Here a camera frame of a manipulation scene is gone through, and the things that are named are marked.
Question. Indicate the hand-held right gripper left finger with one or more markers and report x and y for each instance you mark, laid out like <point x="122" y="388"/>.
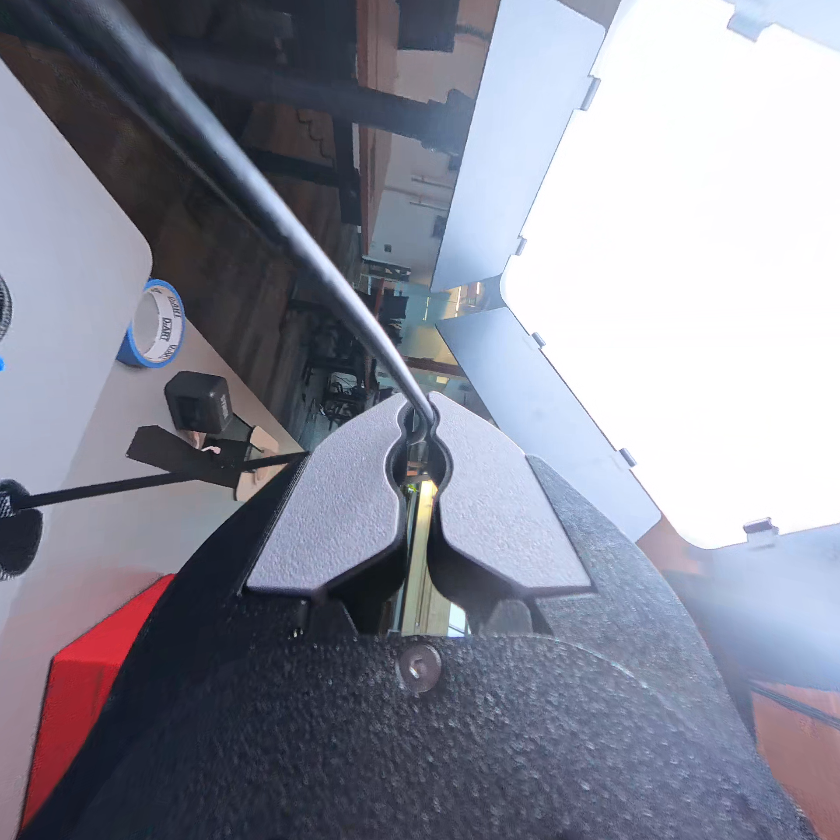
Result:
<point x="328" y="518"/>

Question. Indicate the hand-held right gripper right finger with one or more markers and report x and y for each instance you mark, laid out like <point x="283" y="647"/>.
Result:
<point x="505" y="518"/>

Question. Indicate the wooden easel with black panel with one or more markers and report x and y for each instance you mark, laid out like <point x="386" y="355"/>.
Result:
<point x="170" y="449"/>

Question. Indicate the small black cube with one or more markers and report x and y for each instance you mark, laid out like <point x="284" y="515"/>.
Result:
<point x="197" y="400"/>

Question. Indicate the blue tape roll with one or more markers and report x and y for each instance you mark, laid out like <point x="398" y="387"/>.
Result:
<point x="134" y="341"/>

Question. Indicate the red storage bin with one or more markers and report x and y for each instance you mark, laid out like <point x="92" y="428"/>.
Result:
<point x="79" y="689"/>

